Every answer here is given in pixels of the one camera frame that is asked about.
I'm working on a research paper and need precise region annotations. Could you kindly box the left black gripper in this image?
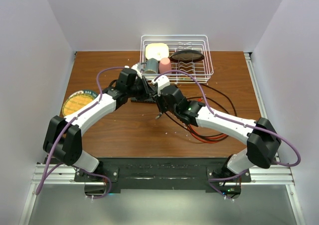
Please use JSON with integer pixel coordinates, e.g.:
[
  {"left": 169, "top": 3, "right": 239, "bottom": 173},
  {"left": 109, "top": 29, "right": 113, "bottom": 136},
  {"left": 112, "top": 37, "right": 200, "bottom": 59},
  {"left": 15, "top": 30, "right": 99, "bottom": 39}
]
[{"left": 127, "top": 76, "right": 154, "bottom": 102}]

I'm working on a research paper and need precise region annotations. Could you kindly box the black network switch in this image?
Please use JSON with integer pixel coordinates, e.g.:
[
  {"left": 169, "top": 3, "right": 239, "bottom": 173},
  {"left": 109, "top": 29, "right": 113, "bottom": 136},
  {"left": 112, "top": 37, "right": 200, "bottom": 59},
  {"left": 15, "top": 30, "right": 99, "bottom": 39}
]
[{"left": 131, "top": 97, "right": 156, "bottom": 104}]

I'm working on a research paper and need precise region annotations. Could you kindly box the black ethernet cable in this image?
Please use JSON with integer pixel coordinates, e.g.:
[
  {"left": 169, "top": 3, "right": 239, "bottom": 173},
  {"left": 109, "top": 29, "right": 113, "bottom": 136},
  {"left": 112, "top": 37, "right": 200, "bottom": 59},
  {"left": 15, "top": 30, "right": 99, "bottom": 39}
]
[{"left": 155, "top": 83, "right": 238, "bottom": 144}]

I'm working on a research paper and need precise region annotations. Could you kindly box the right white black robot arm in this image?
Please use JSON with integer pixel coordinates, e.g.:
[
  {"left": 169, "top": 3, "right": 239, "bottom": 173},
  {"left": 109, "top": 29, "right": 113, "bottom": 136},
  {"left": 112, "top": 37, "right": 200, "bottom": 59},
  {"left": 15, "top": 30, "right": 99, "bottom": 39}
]
[{"left": 155, "top": 84, "right": 282, "bottom": 182}]

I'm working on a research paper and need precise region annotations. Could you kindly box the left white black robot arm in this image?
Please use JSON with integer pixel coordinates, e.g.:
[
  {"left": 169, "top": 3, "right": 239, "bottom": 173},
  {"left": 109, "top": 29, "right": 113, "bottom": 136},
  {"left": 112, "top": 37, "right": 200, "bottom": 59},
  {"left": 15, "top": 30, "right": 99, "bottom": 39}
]
[{"left": 43, "top": 63, "right": 151, "bottom": 181}]

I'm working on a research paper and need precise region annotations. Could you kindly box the grey mug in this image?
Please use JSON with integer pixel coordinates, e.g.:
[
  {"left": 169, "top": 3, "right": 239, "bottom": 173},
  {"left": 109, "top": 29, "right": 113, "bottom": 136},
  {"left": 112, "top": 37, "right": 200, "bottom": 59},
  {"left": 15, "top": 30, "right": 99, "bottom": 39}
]
[{"left": 141, "top": 58, "right": 159, "bottom": 74}]

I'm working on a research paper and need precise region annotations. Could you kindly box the pink cup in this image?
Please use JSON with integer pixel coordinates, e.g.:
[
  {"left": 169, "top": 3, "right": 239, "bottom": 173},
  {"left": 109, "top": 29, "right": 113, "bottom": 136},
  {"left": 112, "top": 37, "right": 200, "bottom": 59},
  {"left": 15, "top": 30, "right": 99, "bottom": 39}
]
[{"left": 159, "top": 58, "right": 171, "bottom": 74}]

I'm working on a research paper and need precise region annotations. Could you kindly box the cream square plate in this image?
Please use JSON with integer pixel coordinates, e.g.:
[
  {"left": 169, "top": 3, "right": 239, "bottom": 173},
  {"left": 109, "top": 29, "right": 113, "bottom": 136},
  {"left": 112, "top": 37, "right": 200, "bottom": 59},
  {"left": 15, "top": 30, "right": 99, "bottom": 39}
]
[{"left": 145, "top": 43, "right": 169, "bottom": 61}]

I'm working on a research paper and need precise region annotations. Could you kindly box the dark brown oval bowl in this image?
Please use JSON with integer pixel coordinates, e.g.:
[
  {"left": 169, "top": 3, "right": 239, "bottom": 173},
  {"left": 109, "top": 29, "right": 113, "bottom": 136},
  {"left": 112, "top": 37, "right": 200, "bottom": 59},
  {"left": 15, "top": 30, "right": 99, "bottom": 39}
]
[{"left": 169, "top": 50, "right": 205, "bottom": 63}]

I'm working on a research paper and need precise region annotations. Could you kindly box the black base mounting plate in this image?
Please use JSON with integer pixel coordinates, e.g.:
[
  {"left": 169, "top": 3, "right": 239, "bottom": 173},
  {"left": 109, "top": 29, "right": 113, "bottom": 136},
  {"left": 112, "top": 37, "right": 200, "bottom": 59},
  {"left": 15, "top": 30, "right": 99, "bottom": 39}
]
[{"left": 74, "top": 157, "right": 280, "bottom": 198}]

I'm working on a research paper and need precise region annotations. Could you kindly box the round yellow green coaster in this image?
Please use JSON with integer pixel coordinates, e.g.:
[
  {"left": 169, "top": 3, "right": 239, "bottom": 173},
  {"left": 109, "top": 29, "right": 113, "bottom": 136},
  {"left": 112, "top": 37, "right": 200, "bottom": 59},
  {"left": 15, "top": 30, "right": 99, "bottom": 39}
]
[{"left": 61, "top": 90, "right": 98, "bottom": 117}]

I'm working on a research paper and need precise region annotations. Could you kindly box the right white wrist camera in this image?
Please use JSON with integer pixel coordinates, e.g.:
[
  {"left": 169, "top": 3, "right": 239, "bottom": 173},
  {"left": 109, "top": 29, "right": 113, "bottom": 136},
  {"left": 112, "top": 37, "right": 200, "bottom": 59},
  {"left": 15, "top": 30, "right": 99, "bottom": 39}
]
[{"left": 152, "top": 75, "right": 170, "bottom": 93}]

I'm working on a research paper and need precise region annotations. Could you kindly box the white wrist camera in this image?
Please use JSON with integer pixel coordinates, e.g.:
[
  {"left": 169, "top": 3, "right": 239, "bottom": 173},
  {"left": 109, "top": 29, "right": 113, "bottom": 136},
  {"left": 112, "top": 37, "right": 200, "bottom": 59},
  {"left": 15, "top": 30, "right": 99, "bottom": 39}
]
[
  {"left": 152, "top": 75, "right": 170, "bottom": 93},
  {"left": 124, "top": 63, "right": 144, "bottom": 77}
]

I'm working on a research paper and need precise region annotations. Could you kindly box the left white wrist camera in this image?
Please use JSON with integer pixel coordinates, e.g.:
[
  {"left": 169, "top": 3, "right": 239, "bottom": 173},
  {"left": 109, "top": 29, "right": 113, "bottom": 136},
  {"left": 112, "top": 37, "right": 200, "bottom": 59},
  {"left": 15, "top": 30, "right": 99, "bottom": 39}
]
[{"left": 124, "top": 63, "right": 144, "bottom": 77}]

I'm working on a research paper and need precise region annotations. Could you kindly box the white wire dish rack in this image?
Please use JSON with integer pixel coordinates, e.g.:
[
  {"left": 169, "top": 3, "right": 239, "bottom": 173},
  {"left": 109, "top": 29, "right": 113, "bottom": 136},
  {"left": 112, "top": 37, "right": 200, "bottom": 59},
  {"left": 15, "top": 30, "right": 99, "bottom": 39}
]
[{"left": 140, "top": 35, "right": 214, "bottom": 83}]

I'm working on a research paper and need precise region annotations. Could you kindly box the red ethernet cable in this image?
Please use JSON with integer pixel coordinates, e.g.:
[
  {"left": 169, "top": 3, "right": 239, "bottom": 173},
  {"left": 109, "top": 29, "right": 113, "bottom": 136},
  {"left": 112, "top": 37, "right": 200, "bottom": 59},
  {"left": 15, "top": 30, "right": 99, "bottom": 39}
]
[{"left": 186, "top": 97, "right": 228, "bottom": 144}]

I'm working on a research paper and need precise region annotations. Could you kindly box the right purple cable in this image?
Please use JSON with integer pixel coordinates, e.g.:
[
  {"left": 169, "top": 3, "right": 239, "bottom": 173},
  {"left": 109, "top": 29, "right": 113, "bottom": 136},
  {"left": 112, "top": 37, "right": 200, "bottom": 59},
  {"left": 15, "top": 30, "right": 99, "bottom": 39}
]
[{"left": 154, "top": 69, "right": 302, "bottom": 202}]

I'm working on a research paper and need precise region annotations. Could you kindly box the purple cable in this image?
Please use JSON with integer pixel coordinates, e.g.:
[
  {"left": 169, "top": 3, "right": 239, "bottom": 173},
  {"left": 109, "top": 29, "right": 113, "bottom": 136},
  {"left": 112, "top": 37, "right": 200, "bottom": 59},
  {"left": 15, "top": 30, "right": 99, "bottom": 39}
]
[
  {"left": 35, "top": 65, "right": 129, "bottom": 200},
  {"left": 154, "top": 69, "right": 302, "bottom": 202}
]

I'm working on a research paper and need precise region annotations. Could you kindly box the aluminium frame rail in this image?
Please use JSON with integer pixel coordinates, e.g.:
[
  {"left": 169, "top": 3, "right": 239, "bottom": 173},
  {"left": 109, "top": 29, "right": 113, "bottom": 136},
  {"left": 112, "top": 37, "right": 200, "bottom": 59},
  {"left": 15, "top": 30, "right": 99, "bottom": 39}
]
[{"left": 18, "top": 52, "right": 306, "bottom": 225}]

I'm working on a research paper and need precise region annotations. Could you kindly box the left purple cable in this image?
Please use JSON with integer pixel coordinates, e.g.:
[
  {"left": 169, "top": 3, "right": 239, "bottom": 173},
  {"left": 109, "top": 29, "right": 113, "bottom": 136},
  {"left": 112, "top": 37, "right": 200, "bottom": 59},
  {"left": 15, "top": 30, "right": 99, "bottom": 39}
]
[{"left": 35, "top": 65, "right": 129, "bottom": 200}]

